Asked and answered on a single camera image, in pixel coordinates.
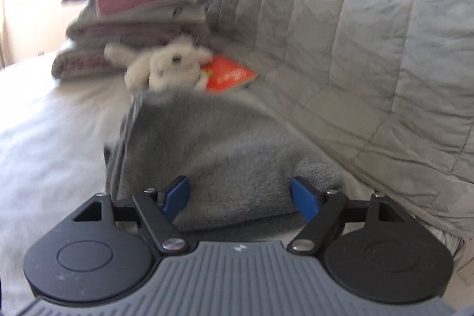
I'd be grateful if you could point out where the grey knit sweater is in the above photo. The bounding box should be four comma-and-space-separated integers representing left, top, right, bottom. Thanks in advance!
103, 88, 347, 231

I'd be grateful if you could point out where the bed with white sheet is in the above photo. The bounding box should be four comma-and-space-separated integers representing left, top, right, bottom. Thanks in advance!
0, 55, 467, 316

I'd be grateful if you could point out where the grey quilted headboard cover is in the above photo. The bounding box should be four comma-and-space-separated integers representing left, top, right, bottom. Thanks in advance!
196, 0, 474, 257

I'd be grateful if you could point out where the folded grey quilt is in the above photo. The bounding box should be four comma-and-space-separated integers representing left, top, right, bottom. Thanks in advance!
67, 0, 208, 46

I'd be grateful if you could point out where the orange book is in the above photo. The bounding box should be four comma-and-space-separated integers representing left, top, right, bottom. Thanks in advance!
202, 55, 260, 94

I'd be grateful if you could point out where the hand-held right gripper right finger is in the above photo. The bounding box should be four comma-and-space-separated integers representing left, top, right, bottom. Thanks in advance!
289, 176, 406, 254

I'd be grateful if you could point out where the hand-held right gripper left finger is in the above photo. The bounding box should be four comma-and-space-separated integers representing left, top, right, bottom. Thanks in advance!
72, 175, 191, 254

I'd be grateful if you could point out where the white plush toy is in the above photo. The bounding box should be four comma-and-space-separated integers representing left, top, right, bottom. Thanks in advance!
104, 36, 212, 92

